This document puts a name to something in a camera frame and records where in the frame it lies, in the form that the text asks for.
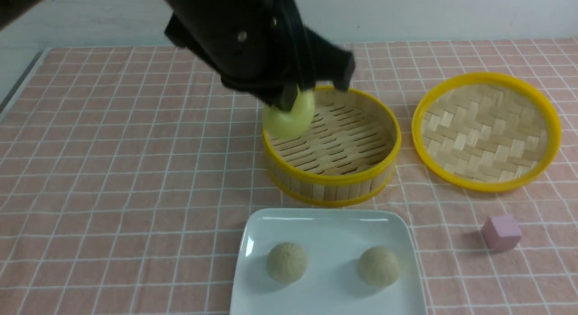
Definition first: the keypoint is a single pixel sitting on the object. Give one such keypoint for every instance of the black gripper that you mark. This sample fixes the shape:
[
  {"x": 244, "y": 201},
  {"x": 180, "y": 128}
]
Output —
[{"x": 260, "y": 45}]

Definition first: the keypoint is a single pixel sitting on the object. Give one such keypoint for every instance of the yellow steamed bun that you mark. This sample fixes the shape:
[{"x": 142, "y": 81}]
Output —
[{"x": 282, "y": 125}]

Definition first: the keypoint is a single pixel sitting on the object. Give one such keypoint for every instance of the white steamed bun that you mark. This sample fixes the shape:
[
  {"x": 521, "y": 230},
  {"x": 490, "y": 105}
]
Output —
[
  {"x": 379, "y": 267},
  {"x": 287, "y": 262}
]

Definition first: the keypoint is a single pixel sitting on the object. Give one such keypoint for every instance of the white square plate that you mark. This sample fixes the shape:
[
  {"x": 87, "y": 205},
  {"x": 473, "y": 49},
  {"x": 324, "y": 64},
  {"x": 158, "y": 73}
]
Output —
[{"x": 334, "y": 240}]

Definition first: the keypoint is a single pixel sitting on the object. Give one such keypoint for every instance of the bamboo steamer basket yellow rim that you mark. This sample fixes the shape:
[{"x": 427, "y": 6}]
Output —
[{"x": 347, "y": 156}]

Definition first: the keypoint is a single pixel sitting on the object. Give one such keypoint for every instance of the woven bamboo steamer lid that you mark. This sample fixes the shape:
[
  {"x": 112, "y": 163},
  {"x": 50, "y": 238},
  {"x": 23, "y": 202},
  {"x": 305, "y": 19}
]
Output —
[{"x": 486, "y": 132}]

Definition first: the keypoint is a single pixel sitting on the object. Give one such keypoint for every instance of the pink checkered tablecloth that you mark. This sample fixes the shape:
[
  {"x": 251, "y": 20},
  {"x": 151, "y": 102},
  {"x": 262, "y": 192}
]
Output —
[{"x": 127, "y": 174}]

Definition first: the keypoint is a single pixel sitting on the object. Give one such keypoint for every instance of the pink cube block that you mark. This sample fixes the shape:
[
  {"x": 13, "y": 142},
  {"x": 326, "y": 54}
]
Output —
[{"x": 501, "y": 233}]

